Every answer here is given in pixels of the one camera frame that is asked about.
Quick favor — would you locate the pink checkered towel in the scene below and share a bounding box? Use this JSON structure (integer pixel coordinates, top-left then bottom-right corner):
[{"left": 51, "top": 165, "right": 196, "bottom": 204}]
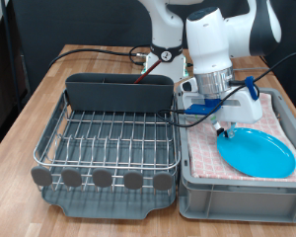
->
[{"left": 182, "top": 88, "right": 296, "bottom": 183}]

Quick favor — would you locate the dark metal pole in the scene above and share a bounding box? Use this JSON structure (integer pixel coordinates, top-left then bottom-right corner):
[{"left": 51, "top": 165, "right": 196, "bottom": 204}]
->
[{"left": 0, "top": 0, "right": 23, "bottom": 113}]

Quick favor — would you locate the metal wire dish rack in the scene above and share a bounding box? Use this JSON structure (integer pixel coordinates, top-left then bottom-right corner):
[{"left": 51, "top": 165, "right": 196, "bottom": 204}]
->
[{"left": 33, "top": 90, "right": 182, "bottom": 194}]

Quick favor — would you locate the thin black camera cable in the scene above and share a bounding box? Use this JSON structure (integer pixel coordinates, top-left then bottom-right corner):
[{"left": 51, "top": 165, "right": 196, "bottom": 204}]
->
[{"left": 157, "top": 48, "right": 296, "bottom": 128}]

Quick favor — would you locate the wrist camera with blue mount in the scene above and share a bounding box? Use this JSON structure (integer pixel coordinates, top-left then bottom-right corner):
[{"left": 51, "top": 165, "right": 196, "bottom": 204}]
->
[{"left": 183, "top": 98, "right": 224, "bottom": 117}]

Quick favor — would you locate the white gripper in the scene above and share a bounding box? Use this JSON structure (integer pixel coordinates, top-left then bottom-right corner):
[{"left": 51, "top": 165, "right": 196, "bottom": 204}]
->
[{"left": 182, "top": 87, "right": 263, "bottom": 139}]

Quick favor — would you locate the blue plate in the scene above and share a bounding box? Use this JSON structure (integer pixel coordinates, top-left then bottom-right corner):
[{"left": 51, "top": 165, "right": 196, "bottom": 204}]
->
[{"left": 216, "top": 127, "right": 296, "bottom": 179}]

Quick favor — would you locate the dark grey cutlery holder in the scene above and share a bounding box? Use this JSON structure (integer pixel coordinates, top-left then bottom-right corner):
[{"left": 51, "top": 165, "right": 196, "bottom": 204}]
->
[{"left": 64, "top": 72, "right": 175, "bottom": 115}]

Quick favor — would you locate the blue cable clip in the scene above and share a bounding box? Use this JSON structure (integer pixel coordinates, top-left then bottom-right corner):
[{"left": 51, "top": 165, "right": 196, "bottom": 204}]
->
[{"left": 245, "top": 76, "right": 259, "bottom": 101}]

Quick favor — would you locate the grey plastic drain tray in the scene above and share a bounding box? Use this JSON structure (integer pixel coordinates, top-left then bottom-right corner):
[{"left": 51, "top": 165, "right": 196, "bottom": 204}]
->
[{"left": 40, "top": 95, "right": 179, "bottom": 220}]

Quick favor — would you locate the grey plastic crate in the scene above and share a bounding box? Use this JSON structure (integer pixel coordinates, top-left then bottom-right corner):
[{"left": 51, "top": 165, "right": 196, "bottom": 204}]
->
[{"left": 176, "top": 85, "right": 296, "bottom": 224}]

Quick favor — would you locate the thick black cable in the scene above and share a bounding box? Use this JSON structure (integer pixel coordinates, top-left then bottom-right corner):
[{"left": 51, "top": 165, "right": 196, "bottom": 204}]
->
[{"left": 48, "top": 44, "right": 152, "bottom": 69}]

